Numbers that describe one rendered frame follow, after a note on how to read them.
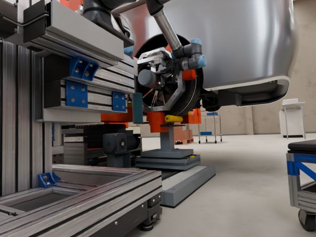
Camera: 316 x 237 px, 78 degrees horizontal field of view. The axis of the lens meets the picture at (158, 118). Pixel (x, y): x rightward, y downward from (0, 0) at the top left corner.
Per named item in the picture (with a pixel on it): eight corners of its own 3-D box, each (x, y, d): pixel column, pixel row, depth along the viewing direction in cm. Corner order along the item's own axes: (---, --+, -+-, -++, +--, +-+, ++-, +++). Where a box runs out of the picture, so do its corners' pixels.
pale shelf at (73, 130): (83, 132, 149) (83, 128, 149) (62, 133, 134) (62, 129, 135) (51, 134, 171) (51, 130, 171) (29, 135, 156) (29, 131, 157)
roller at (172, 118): (184, 122, 186) (184, 115, 186) (169, 121, 160) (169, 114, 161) (178, 122, 188) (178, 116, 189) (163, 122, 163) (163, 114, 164)
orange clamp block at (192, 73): (185, 81, 164) (196, 79, 160) (182, 79, 157) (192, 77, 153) (185, 72, 165) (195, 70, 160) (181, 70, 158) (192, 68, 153)
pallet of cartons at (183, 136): (196, 141, 653) (195, 121, 657) (185, 144, 548) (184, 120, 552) (173, 142, 690) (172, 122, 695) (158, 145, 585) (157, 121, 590)
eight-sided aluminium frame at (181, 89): (186, 109, 161) (183, 44, 165) (183, 108, 156) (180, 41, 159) (134, 114, 189) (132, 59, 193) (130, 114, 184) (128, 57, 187)
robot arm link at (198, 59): (206, 55, 132) (207, 68, 131) (191, 59, 137) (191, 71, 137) (203, 51, 125) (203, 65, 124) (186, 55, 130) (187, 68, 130)
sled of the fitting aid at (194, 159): (200, 163, 186) (200, 153, 187) (185, 171, 156) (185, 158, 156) (155, 161, 212) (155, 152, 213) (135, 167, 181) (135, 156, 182)
